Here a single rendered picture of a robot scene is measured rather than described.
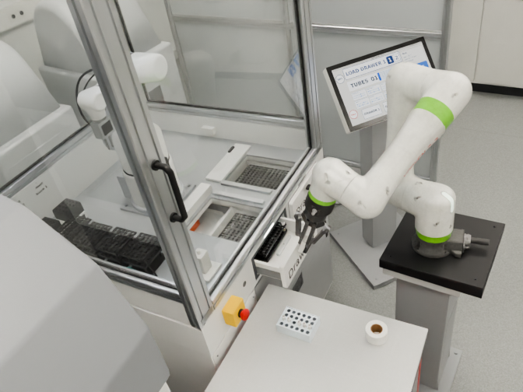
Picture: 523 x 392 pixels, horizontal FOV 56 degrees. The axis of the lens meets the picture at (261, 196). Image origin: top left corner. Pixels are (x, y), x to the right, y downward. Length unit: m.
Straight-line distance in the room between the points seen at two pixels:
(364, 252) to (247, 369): 1.47
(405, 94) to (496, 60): 2.80
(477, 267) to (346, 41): 1.81
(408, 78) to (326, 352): 0.90
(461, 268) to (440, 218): 0.20
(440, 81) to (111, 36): 0.96
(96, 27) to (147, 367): 0.63
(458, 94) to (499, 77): 2.92
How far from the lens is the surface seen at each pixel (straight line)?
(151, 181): 1.18
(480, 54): 4.42
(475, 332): 2.70
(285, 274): 1.70
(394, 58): 2.43
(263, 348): 1.69
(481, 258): 1.89
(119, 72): 1.07
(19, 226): 0.81
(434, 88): 1.56
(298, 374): 1.63
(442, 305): 1.99
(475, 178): 3.59
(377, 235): 2.91
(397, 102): 1.68
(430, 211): 1.74
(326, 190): 1.44
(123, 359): 0.84
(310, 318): 1.70
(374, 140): 2.50
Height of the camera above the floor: 2.15
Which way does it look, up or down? 38 degrees down
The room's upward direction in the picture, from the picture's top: 11 degrees counter-clockwise
